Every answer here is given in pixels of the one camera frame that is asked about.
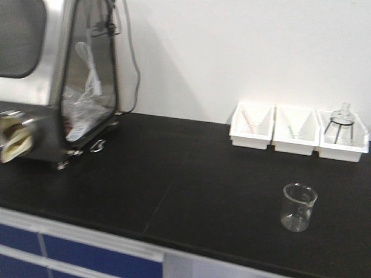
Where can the green tipped glass rod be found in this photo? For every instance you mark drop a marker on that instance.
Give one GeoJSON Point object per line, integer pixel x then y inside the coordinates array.
{"type": "Point", "coordinates": [293, 136]}

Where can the black wire tripod stand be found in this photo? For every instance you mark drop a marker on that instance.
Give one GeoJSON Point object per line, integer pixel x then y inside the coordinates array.
{"type": "Point", "coordinates": [340, 134]}

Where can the white bin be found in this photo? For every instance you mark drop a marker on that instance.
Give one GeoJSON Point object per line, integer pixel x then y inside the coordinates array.
{"type": "Point", "coordinates": [349, 153]}
{"type": "Point", "coordinates": [305, 126]}
{"type": "Point", "coordinates": [262, 119]}

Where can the white bin left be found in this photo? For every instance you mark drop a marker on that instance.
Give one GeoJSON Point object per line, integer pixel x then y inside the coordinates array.
{"type": "Point", "coordinates": [262, 119]}

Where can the cream rubber glove port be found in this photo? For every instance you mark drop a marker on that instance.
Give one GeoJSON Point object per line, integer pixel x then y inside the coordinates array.
{"type": "Point", "coordinates": [17, 134]}

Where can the blue cabinet drawer fronts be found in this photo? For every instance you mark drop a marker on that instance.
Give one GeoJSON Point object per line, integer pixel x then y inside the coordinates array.
{"type": "Point", "coordinates": [69, 247]}

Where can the white bin right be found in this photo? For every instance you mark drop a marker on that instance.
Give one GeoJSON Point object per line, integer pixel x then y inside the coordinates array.
{"type": "Point", "coordinates": [349, 153]}

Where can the red tipped glass rod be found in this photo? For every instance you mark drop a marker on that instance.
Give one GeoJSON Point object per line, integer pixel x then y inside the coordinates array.
{"type": "Point", "coordinates": [247, 120]}

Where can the stainless steel glove box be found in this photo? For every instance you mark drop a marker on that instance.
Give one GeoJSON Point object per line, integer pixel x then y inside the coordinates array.
{"type": "Point", "coordinates": [58, 67]}

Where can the white bin middle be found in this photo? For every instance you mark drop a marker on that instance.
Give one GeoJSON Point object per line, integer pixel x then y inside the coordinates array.
{"type": "Point", "coordinates": [305, 126]}

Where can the clear round glass flask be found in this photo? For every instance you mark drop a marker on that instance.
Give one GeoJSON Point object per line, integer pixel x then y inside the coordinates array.
{"type": "Point", "coordinates": [343, 116]}

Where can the clear glass beaker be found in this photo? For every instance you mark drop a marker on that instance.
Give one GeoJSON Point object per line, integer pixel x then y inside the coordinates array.
{"type": "Point", "coordinates": [298, 203]}

